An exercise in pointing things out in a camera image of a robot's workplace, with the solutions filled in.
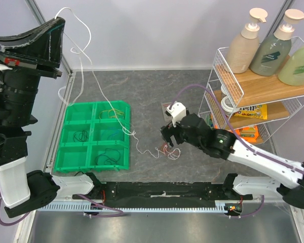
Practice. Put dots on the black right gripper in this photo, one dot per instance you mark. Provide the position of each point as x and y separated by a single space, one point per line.
173 132

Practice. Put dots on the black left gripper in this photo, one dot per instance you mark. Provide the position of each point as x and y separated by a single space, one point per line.
43 54

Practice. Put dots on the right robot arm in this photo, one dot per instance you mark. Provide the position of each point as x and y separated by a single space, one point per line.
282 178

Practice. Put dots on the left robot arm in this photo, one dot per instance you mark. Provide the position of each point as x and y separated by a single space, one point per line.
20 191

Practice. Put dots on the green snack box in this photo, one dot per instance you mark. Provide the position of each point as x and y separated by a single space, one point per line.
209 121

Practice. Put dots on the white yogurt cup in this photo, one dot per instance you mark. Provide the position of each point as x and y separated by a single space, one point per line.
225 102

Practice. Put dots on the green divided plastic bin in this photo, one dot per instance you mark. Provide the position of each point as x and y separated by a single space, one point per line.
92 138

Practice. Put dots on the orange snack packet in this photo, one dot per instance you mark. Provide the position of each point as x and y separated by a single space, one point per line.
250 133

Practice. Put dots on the yellow candy bag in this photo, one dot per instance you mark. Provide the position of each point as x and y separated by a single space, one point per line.
254 111

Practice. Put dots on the beige pump bottle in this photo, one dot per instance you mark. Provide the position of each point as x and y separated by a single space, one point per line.
244 46

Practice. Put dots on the grey-green pump bottle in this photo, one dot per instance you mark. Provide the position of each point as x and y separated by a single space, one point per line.
274 48

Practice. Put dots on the light green pump bottle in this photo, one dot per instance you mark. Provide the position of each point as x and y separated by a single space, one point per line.
292 72

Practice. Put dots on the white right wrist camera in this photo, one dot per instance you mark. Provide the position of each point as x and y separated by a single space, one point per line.
177 111

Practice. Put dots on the white wire shelf rack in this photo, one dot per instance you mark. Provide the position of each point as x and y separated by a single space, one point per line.
247 89

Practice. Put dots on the aluminium slotted rail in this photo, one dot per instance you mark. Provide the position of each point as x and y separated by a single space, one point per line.
85 206

